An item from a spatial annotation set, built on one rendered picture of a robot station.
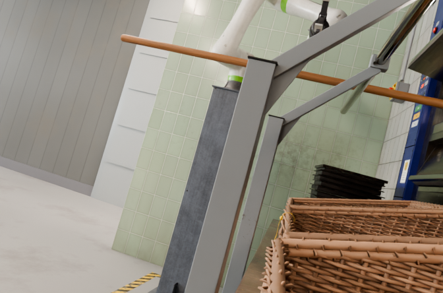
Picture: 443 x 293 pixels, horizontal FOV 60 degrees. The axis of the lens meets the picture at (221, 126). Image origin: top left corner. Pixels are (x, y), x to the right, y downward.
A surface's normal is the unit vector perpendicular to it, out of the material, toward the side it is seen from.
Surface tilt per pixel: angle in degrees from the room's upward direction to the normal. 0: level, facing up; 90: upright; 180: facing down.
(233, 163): 90
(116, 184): 90
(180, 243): 90
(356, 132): 90
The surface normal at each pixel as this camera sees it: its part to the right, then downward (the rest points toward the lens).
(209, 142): -0.25, -0.15
